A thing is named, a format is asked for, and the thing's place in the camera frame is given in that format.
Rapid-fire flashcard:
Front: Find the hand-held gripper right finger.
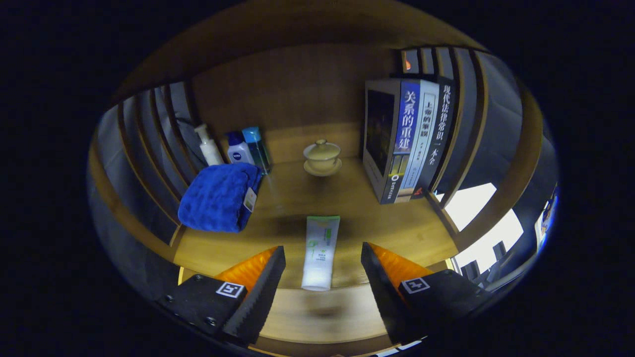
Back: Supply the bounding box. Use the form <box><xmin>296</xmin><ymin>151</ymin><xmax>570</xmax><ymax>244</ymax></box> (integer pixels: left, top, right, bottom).
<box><xmin>361</xmin><ymin>242</ymin><xmax>492</xmax><ymax>345</ymax></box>

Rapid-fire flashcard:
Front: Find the wooden cabinet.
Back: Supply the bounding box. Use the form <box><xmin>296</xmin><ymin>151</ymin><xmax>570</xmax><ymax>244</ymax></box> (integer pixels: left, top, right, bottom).
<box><xmin>88</xmin><ymin>0</ymin><xmax>559</xmax><ymax>298</ymax></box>

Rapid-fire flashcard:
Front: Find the pale spine book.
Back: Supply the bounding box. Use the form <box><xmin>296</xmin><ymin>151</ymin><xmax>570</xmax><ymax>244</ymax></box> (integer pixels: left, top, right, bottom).
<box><xmin>399</xmin><ymin>79</ymin><xmax>441</xmax><ymax>201</ymax></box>

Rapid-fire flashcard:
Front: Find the blue folded towel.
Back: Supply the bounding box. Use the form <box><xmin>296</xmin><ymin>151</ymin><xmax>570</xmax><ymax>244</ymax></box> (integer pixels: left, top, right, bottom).
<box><xmin>178</xmin><ymin>163</ymin><xmax>263</xmax><ymax>234</ymax></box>

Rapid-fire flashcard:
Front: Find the black spine book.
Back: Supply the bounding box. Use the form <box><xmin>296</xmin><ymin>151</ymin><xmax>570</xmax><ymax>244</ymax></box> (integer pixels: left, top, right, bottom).
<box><xmin>412</xmin><ymin>77</ymin><xmax>456</xmax><ymax>199</ymax></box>

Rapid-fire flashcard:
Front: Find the white pump bottle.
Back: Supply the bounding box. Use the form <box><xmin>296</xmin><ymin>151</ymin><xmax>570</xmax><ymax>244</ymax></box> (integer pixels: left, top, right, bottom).
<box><xmin>193</xmin><ymin>123</ymin><xmax>225</xmax><ymax>167</ymax></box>

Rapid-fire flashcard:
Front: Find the blue spine book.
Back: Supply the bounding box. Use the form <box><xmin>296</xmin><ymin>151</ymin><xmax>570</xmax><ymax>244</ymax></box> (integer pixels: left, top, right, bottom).
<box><xmin>362</xmin><ymin>78</ymin><xmax>421</xmax><ymax>205</ymax></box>

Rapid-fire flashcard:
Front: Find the teal bottle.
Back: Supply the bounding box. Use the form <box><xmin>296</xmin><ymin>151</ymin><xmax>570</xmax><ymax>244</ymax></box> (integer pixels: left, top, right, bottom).
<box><xmin>242</xmin><ymin>126</ymin><xmax>272</xmax><ymax>175</ymax></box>

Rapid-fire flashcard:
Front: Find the white bottle with blue cap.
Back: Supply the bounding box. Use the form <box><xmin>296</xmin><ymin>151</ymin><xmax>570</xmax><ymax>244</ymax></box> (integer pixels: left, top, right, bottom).
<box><xmin>226</xmin><ymin>131</ymin><xmax>255</xmax><ymax>165</ymax></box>

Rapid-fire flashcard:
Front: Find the white cream tube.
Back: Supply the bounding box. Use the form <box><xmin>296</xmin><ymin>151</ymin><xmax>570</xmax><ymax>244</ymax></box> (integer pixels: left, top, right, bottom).
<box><xmin>301</xmin><ymin>215</ymin><xmax>341</xmax><ymax>292</ymax></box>

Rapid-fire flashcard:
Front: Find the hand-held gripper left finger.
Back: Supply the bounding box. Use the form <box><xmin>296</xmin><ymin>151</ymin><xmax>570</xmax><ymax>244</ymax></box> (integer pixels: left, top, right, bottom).
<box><xmin>156</xmin><ymin>245</ymin><xmax>287</xmax><ymax>346</ymax></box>

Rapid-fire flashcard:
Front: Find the wooden countertop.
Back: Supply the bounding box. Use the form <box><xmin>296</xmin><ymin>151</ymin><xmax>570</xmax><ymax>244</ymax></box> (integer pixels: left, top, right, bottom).
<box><xmin>174</xmin><ymin>158</ymin><xmax>459</xmax><ymax>291</ymax></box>

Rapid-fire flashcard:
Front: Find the beige lidded teacup with saucer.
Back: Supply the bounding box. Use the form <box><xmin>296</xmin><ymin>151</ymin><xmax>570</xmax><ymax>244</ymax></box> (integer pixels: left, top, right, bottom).
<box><xmin>303</xmin><ymin>139</ymin><xmax>343</xmax><ymax>178</ymax></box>

